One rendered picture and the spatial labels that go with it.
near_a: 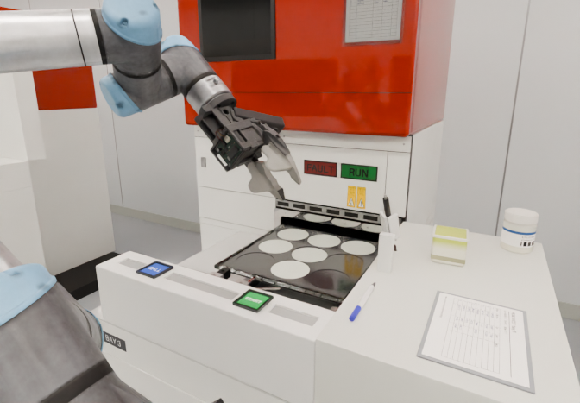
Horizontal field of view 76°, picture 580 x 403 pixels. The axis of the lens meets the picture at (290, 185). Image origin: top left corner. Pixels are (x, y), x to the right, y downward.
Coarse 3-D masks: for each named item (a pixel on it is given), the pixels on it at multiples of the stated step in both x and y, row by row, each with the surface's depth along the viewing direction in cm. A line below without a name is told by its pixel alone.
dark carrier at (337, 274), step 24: (264, 240) 114; (288, 240) 114; (360, 240) 114; (240, 264) 99; (264, 264) 99; (312, 264) 99; (336, 264) 99; (360, 264) 99; (312, 288) 87; (336, 288) 87
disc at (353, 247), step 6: (342, 246) 110; (348, 246) 110; (354, 246) 110; (360, 246) 110; (366, 246) 110; (372, 246) 110; (348, 252) 106; (354, 252) 106; (360, 252) 106; (366, 252) 106; (372, 252) 106
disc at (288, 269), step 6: (276, 264) 99; (282, 264) 99; (288, 264) 99; (294, 264) 99; (300, 264) 99; (276, 270) 95; (282, 270) 95; (288, 270) 95; (294, 270) 95; (300, 270) 95; (306, 270) 95; (282, 276) 92; (288, 276) 92; (294, 276) 92; (300, 276) 92
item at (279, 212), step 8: (280, 208) 132; (280, 216) 132; (288, 216) 130; (296, 216) 129; (304, 216) 127; (312, 216) 126; (320, 216) 124; (328, 216) 124; (336, 224) 122; (344, 224) 120; (352, 224) 119; (360, 224) 118; (368, 224) 117; (376, 224) 116; (376, 232) 116
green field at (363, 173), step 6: (342, 168) 118; (348, 168) 117; (354, 168) 116; (360, 168) 115; (366, 168) 114; (372, 168) 113; (342, 174) 118; (348, 174) 117; (354, 174) 116; (360, 174) 115; (366, 174) 114; (372, 174) 113
